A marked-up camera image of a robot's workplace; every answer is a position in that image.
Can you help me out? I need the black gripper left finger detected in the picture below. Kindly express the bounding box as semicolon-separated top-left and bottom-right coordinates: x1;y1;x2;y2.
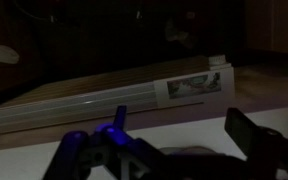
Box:
42;106;170;180

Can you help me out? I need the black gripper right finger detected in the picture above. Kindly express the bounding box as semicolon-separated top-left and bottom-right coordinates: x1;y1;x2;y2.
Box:
224;108;288;180

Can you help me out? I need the long white flat box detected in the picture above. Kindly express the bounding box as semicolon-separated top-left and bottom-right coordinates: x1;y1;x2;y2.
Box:
0;55;235;133

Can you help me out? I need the white cloth at left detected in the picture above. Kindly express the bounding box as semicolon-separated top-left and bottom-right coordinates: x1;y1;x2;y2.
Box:
0;45;20;64

